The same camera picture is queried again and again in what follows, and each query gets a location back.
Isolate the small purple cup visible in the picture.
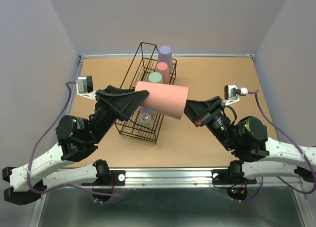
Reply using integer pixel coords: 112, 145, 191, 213
139, 106, 156, 116

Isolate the pink cup front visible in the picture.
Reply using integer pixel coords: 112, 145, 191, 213
135, 81, 189, 120

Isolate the pink cup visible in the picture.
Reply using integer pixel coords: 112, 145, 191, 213
135, 81, 189, 120
155, 62, 170, 84

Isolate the clear glass cup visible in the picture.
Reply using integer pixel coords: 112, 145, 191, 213
139, 113, 153, 130

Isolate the green cup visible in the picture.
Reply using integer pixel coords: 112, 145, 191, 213
148, 72, 163, 83

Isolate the black wire dish rack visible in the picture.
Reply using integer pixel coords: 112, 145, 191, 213
115, 42, 164, 144

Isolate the pink cup back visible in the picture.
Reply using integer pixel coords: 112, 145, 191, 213
155, 62, 170, 84

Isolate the large purple cup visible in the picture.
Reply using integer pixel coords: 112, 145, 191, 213
158, 45, 173, 72

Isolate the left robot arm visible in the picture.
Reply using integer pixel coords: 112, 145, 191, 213
2, 85, 150, 205

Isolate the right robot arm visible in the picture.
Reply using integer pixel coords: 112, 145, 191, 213
184, 97, 316, 185

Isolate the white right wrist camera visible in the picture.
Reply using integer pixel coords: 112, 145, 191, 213
222, 85, 248, 106

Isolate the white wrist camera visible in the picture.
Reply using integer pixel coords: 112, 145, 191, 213
222, 85, 248, 106
76, 76, 96, 101

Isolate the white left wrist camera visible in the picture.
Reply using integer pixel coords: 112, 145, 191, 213
76, 76, 96, 101

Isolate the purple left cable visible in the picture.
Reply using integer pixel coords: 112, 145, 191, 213
27, 81, 123, 205

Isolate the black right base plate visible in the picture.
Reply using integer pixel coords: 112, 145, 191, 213
211, 169, 257, 186

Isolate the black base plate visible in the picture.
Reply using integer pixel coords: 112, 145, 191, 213
81, 170, 126, 186
211, 169, 257, 186

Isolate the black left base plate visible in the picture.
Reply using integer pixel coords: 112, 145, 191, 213
81, 170, 126, 186

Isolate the aluminium mounting rail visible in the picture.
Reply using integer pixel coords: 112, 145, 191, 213
39, 165, 303, 189

